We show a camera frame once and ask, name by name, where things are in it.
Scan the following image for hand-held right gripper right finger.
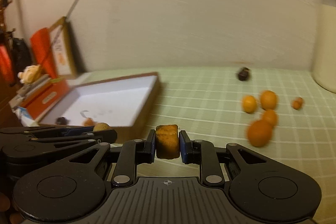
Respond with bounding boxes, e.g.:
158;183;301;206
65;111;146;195
180;131;273;186

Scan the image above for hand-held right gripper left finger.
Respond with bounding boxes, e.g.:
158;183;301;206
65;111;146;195
69;130;156;187

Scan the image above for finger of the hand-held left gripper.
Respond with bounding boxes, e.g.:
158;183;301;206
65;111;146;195
29;130;118;155
0;126;94;138

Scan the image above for yellow-brown round fruit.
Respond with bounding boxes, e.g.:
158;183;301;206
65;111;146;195
93;122;111;132

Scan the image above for white-lined cardboard box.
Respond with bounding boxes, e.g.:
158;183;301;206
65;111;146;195
39;72;162;146

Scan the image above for person's left hand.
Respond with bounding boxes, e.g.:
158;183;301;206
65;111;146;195
0;193;25;224

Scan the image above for orange-red gift box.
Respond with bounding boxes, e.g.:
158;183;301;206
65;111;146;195
20;80;70;122

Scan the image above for blue and white carton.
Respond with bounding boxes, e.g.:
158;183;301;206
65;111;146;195
14;106;40;127

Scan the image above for stack of books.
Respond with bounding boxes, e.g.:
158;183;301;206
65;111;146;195
16;74;52;98

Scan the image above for small plush toy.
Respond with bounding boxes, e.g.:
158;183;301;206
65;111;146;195
18;65;42;83

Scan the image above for large orange tangerine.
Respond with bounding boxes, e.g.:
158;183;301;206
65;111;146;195
247;119;274;147

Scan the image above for brown-edged cardboard box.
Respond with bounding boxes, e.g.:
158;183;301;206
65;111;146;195
49;16;78;78

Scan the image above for orange-red box lid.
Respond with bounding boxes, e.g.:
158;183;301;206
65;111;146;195
30;28;59;79

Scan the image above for black bag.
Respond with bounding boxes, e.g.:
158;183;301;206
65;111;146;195
12;38;32;75

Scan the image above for red cloth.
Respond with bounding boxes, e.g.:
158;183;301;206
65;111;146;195
0;44;14;83

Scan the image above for small brown longan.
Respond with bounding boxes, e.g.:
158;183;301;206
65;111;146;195
291;97;304;110

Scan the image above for cream pitcher with grey handle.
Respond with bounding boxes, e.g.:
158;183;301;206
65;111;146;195
312;0;336;93

